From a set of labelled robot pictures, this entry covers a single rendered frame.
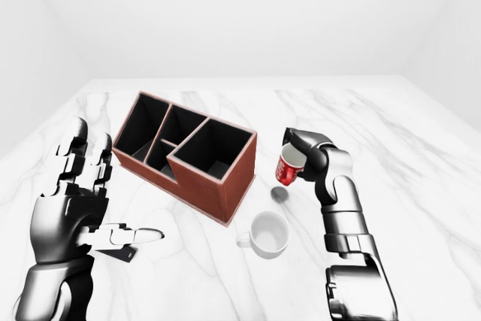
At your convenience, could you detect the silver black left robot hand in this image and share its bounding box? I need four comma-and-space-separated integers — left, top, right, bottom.
29, 117, 165, 265

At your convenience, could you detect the red-brown desk caddy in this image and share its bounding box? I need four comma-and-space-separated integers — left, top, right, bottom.
111, 90, 259, 229

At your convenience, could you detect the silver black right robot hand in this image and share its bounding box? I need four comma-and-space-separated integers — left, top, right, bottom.
281, 127, 355, 183

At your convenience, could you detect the red mug with white print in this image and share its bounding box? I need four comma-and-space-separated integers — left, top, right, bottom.
275, 143, 306, 187

